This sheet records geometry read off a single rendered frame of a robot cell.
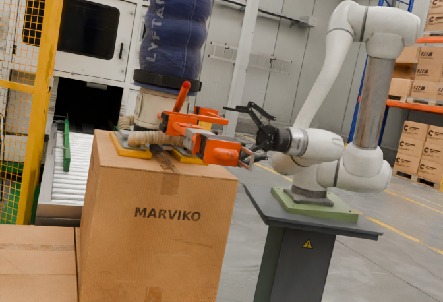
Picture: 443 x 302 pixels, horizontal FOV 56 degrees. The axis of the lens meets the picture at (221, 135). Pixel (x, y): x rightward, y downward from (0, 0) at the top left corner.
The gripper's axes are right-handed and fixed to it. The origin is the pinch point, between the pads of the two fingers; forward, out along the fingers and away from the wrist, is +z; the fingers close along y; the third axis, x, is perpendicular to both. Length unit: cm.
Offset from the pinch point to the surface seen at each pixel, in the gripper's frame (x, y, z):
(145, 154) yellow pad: 10.7, 11.7, 19.7
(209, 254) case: -3.6, 36.7, -1.3
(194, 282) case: -3.5, 45.8, 1.5
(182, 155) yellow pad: 12.4, 11.1, 7.6
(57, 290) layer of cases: 5, 53, 39
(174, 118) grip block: -1.6, -1.8, 15.8
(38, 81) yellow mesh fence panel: 138, 3, 60
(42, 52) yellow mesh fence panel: 138, -13, 60
